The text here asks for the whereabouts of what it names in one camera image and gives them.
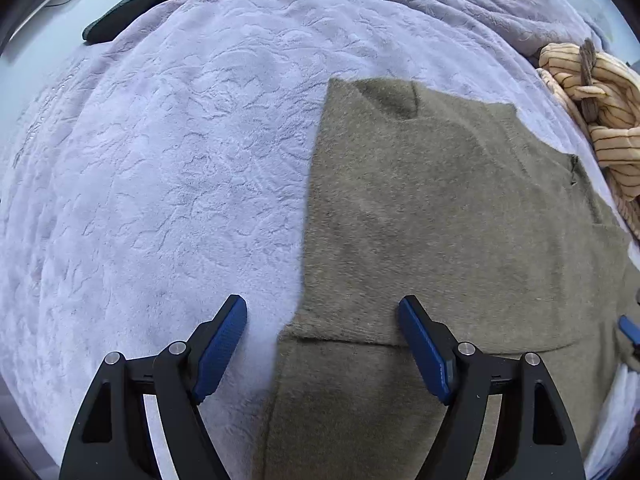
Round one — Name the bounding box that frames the cream striped fleece garment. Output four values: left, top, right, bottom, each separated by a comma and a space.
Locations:
537, 39, 640, 235

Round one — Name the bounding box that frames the brown knit sweater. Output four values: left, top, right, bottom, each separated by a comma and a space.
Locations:
252, 79, 639, 479

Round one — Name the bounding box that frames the lavender textured bed blanket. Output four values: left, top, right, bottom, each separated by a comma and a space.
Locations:
1, 0, 639, 479

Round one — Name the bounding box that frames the black bench beside bed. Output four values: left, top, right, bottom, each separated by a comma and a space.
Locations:
82, 0, 167, 44

